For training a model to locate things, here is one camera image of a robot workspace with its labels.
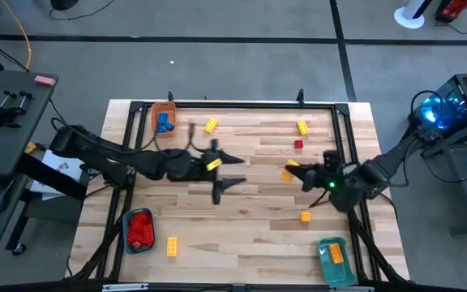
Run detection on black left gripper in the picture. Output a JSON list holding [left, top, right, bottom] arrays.
[[174, 138, 248, 205]]

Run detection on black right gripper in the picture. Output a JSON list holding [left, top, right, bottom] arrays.
[[285, 149, 367, 213]]

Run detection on teal plastic bin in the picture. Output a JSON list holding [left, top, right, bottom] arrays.
[[316, 236, 358, 288]]

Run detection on slate blue plastic bin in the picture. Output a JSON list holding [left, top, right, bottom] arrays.
[[122, 207, 156, 256]]

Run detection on orange plastic bin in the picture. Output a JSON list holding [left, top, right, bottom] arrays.
[[150, 101, 178, 138]]

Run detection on black metal side stand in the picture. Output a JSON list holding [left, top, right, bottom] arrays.
[[419, 113, 467, 237]]

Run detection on white paper sheet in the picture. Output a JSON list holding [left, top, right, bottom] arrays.
[[29, 148, 92, 202]]

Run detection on black desk support beam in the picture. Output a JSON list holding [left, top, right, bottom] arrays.
[[14, 152, 91, 202]]

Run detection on white round fan base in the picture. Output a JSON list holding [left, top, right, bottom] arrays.
[[392, 0, 434, 30]]

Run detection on pink sponge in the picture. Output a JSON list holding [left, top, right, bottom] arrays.
[[33, 75, 58, 88]]

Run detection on red black case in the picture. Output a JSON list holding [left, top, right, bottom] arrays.
[[434, 0, 467, 24]]

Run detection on black desk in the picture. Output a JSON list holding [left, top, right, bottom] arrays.
[[0, 68, 59, 277]]

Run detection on black round floor base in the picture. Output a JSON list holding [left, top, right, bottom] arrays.
[[49, 0, 79, 12]]

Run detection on black aluminium rig frame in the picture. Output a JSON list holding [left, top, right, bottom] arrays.
[[65, 88, 411, 292]]

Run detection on silver aluminium bracket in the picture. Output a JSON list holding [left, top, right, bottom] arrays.
[[101, 283, 150, 292], [328, 285, 375, 292]]

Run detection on black clamp mount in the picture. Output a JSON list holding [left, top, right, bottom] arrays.
[[0, 89, 36, 130]]

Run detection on yellow cable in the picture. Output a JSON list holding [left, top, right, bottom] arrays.
[[0, 0, 34, 71]]

